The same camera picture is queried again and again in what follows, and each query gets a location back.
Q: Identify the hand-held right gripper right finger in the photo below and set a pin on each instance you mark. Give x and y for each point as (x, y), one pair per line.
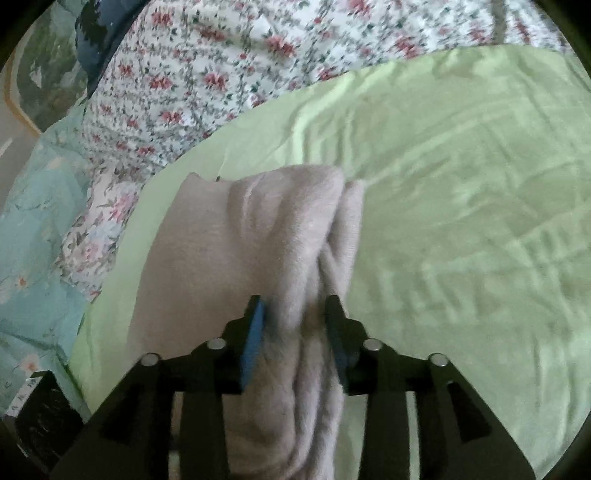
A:
(339, 353)

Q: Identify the white red-flowered quilt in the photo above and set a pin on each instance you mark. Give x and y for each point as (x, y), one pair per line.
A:
(207, 69)

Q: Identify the green panel with wooden frame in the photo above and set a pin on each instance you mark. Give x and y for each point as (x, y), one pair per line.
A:
(46, 78)

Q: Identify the pastel floral pillow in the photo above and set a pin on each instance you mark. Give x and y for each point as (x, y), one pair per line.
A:
(97, 240)

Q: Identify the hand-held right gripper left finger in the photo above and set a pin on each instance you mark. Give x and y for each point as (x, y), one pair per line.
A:
(251, 341)

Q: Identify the dark blue cloth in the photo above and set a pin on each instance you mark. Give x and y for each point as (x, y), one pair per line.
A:
(99, 37)

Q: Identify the light green bed sheet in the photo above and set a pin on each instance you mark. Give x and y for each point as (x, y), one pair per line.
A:
(461, 207)

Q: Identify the beige knitted sweater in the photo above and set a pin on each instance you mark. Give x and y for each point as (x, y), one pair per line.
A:
(221, 258)

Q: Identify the teal floral bedsheet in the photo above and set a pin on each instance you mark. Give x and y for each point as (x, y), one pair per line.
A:
(37, 277)

